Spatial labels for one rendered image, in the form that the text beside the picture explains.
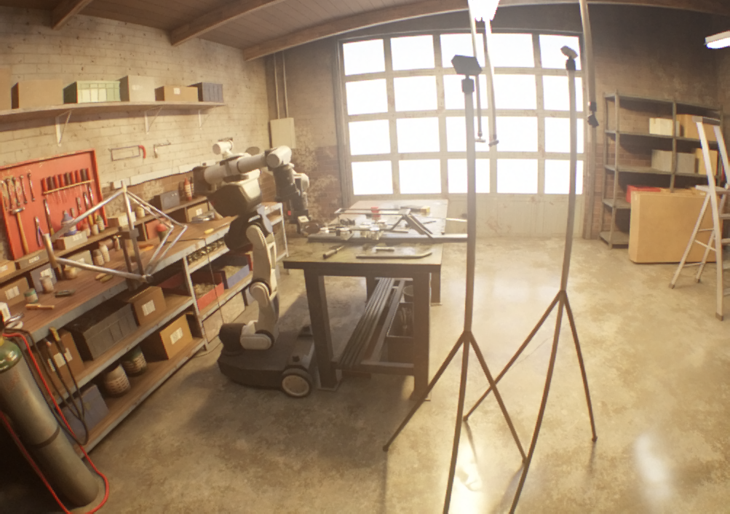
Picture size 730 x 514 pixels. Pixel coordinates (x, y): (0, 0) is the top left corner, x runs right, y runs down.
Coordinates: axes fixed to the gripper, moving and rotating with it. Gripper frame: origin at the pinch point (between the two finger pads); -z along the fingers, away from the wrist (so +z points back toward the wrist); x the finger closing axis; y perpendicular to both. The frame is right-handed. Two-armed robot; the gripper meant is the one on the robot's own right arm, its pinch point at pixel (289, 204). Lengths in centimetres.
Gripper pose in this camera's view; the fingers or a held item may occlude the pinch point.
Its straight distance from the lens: 167.2
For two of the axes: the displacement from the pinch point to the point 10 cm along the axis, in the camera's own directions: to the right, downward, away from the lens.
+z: -1.0, -8.6, -4.9
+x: -7.6, 3.9, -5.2
